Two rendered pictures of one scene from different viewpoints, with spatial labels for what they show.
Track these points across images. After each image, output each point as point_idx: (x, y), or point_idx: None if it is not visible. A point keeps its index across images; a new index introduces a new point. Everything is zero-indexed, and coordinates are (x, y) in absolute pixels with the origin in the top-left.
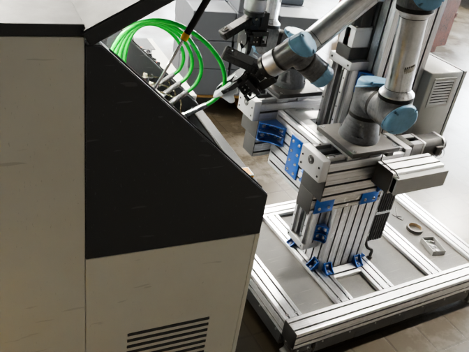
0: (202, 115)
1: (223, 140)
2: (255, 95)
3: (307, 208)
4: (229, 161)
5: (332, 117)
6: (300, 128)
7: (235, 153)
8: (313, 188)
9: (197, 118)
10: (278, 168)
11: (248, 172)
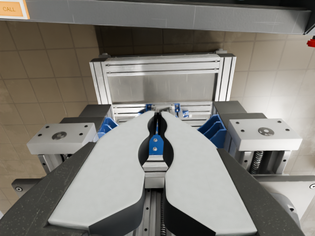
0: (260, 21)
1: (143, 20)
2: (273, 153)
3: (88, 106)
4: None
5: (147, 210)
6: (164, 166)
7: (93, 23)
8: (78, 121)
9: (259, 5)
10: (187, 120)
11: (1, 7)
